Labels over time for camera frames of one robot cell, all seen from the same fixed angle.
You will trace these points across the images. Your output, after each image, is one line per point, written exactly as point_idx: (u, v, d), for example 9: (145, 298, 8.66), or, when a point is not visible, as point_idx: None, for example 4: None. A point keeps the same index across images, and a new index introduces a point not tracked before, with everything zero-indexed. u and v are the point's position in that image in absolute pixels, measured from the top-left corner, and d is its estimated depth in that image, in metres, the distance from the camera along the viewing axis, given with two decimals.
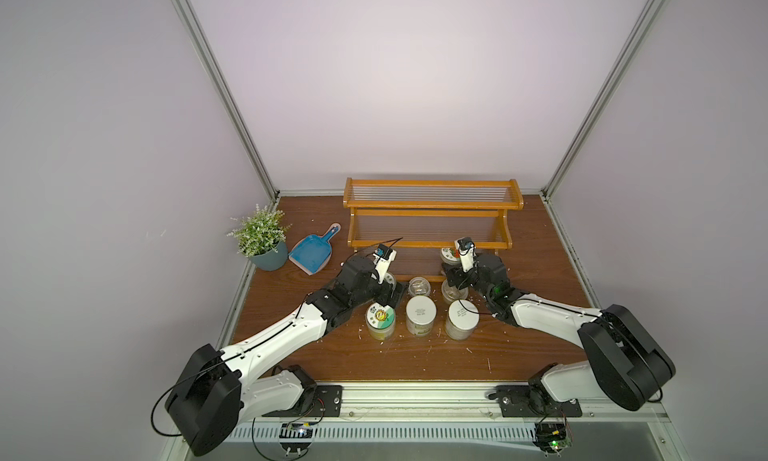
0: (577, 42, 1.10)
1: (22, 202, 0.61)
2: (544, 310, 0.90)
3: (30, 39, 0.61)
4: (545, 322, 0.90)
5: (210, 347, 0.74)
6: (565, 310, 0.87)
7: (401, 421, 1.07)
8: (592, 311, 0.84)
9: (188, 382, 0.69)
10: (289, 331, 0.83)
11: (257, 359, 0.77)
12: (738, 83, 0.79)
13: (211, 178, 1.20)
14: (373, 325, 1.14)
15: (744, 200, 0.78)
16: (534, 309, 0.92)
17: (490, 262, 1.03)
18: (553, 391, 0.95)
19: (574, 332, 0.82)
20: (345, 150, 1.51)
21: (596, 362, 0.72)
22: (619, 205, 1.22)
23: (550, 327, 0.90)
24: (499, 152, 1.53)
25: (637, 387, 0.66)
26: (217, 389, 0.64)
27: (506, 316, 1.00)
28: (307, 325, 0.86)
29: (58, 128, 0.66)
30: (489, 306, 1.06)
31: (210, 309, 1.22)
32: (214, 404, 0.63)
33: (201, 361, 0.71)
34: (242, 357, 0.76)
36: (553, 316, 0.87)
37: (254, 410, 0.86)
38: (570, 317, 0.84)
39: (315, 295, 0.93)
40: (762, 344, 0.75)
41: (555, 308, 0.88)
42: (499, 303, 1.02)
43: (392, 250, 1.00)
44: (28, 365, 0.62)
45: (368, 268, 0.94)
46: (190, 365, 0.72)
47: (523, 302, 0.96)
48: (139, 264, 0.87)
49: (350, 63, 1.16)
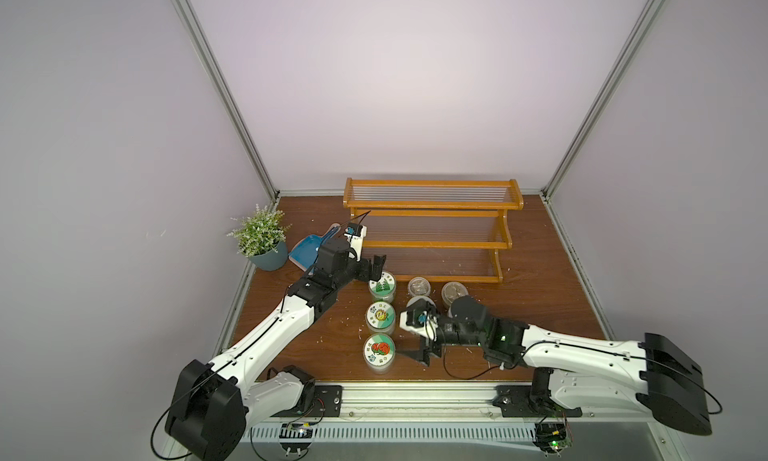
0: (578, 42, 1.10)
1: (23, 202, 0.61)
2: (576, 356, 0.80)
3: (31, 39, 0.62)
4: (565, 363, 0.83)
5: (199, 362, 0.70)
6: (600, 352, 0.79)
7: (400, 421, 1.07)
8: (633, 349, 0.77)
9: (183, 403, 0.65)
10: (276, 327, 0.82)
11: (251, 361, 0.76)
12: (739, 81, 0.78)
13: (210, 178, 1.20)
14: (373, 324, 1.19)
15: (745, 199, 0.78)
16: (559, 356, 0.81)
17: (467, 311, 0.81)
18: (563, 401, 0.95)
19: (616, 377, 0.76)
20: (346, 150, 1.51)
21: (665, 413, 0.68)
22: (618, 205, 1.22)
23: (574, 367, 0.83)
24: (500, 153, 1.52)
25: (707, 420, 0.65)
26: (219, 396, 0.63)
27: (512, 359, 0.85)
28: (294, 317, 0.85)
29: (57, 128, 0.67)
30: (488, 358, 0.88)
31: (210, 308, 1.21)
32: (215, 413, 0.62)
33: (192, 377, 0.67)
34: (234, 363, 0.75)
36: (586, 362, 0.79)
37: (258, 414, 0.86)
38: (613, 363, 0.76)
39: (297, 285, 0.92)
40: (760, 343, 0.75)
41: (592, 353, 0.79)
42: (499, 351, 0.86)
43: (362, 227, 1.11)
44: (28, 365, 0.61)
45: (345, 248, 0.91)
46: (180, 383, 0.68)
47: (538, 346, 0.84)
48: (139, 264, 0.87)
49: (351, 61, 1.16)
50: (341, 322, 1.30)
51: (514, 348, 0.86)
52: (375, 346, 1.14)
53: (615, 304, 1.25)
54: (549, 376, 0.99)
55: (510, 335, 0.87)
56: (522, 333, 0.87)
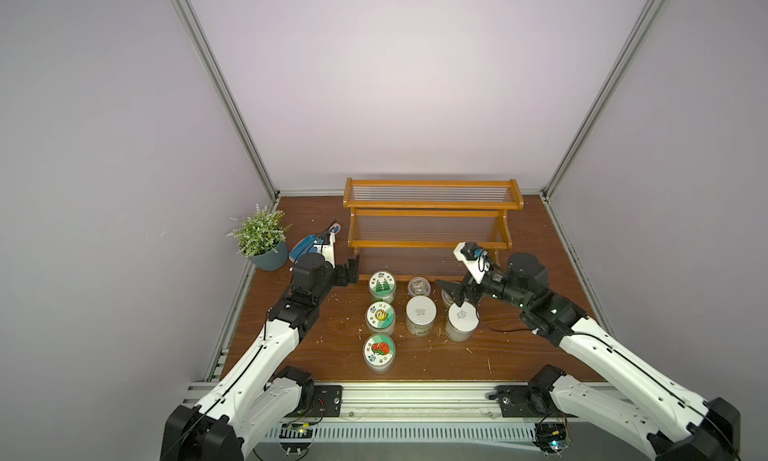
0: (578, 41, 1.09)
1: (23, 202, 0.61)
2: (622, 370, 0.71)
3: (30, 38, 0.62)
4: (606, 372, 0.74)
5: (185, 406, 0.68)
6: (653, 380, 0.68)
7: (400, 421, 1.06)
8: (695, 400, 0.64)
9: (174, 452, 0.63)
10: (262, 355, 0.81)
11: (240, 395, 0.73)
12: (739, 81, 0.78)
13: (210, 178, 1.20)
14: (373, 324, 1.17)
15: (746, 199, 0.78)
16: (605, 358, 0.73)
17: (525, 264, 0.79)
18: (562, 402, 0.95)
19: (655, 412, 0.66)
20: (346, 150, 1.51)
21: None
22: (618, 205, 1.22)
23: (614, 382, 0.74)
24: (500, 153, 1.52)
25: None
26: (212, 438, 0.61)
27: (549, 331, 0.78)
28: (278, 342, 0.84)
29: (57, 127, 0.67)
30: (524, 321, 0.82)
31: (210, 309, 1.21)
32: (210, 455, 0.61)
33: (180, 423, 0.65)
34: (222, 401, 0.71)
36: (629, 379, 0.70)
37: (257, 433, 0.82)
38: (662, 398, 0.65)
39: (277, 309, 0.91)
40: (761, 344, 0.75)
41: (642, 375, 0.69)
42: (541, 317, 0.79)
43: (330, 235, 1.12)
44: (27, 365, 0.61)
45: (318, 262, 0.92)
46: (169, 432, 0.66)
47: (589, 339, 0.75)
48: (138, 264, 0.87)
49: (351, 61, 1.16)
50: (341, 322, 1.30)
51: (560, 323, 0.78)
52: (375, 348, 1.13)
53: (615, 304, 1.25)
54: (560, 376, 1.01)
55: (563, 311, 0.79)
56: (576, 318, 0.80)
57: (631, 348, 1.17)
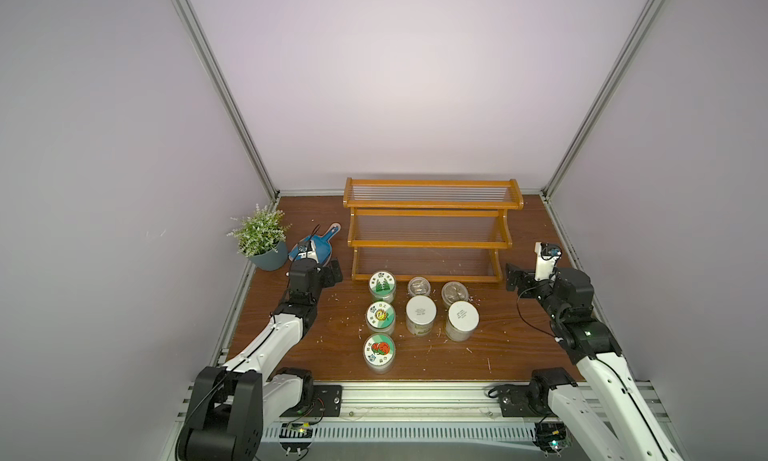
0: (577, 41, 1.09)
1: (22, 201, 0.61)
2: (624, 411, 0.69)
3: (30, 39, 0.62)
4: (610, 408, 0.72)
5: (211, 366, 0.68)
6: (651, 433, 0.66)
7: (401, 421, 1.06)
8: None
9: (203, 407, 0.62)
10: (276, 333, 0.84)
11: (263, 358, 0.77)
12: (739, 81, 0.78)
13: (210, 178, 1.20)
14: (373, 324, 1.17)
15: (746, 199, 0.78)
16: (613, 394, 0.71)
17: (575, 277, 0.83)
18: (557, 402, 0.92)
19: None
20: (346, 150, 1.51)
21: None
22: (618, 204, 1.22)
23: (613, 418, 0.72)
24: (500, 152, 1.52)
25: None
26: (243, 386, 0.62)
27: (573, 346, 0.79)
28: (290, 324, 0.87)
29: (57, 128, 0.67)
30: (556, 329, 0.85)
31: (210, 309, 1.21)
32: (242, 403, 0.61)
33: (209, 380, 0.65)
34: (247, 361, 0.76)
36: (626, 422, 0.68)
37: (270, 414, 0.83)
38: (650, 452, 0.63)
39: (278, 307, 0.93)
40: (761, 343, 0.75)
41: (643, 422, 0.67)
42: (574, 331, 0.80)
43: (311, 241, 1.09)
44: (27, 364, 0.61)
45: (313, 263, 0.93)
46: (195, 394, 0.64)
47: (608, 372, 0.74)
48: (138, 263, 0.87)
49: (351, 61, 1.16)
50: (341, 322, 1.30)
51: (587, 345, 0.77)
52: (375, 346, 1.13)
53: (615, 304, 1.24)
54: (570, 387, 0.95)
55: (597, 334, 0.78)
56: (610, 350, 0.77)
57: (631, 348, 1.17)
